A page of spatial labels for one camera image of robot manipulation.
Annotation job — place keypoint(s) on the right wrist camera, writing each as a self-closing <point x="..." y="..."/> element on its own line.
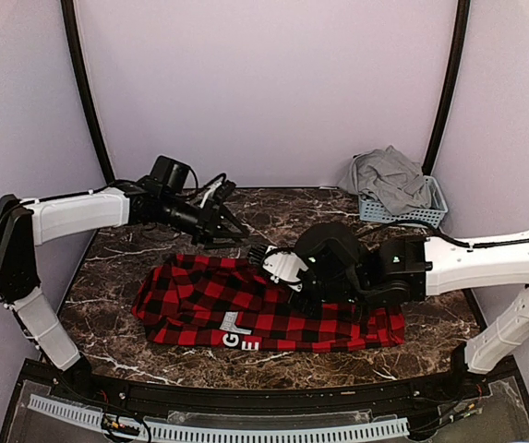
<point x="281" y="264"/>

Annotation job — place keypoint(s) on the red black plaid shirt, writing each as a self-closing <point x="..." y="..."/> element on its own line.
<point x="200" y="301"/>

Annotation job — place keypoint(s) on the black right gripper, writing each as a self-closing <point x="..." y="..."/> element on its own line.
<point x="308" y="309"/>

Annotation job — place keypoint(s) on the black left frame post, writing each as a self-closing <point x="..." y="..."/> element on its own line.
<point x="70" y="21"/>

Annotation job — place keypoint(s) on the white slotted cable duct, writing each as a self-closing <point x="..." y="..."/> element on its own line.
<point x="210" y="427"/>

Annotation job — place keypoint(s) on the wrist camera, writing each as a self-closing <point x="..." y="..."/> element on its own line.
<point x="218" y="189"/>
<point x="281" y="264"/>

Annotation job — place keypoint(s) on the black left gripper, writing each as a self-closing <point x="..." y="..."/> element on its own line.
<point x="205" y="233"/>

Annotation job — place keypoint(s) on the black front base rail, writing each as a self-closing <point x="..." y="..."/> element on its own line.
<point x="416" y="398"/>

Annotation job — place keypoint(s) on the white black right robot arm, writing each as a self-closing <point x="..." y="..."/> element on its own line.
<point x="329" y="263"/>

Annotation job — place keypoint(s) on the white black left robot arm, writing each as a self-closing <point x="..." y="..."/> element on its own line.
<point x="156" y="198"/>

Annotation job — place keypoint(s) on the grey long sleeve shirt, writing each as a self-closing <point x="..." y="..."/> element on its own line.
<point x="389" y="177"/>

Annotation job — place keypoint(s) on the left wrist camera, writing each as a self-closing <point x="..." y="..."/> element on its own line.
<point x="218" y="189"/>

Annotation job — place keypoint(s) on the black right frame post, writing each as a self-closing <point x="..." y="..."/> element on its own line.
<point x="449" y="85"/>

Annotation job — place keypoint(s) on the black frame post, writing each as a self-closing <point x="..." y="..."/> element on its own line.
<point x="449" y="85"/>
<point x="70" y="21"/>

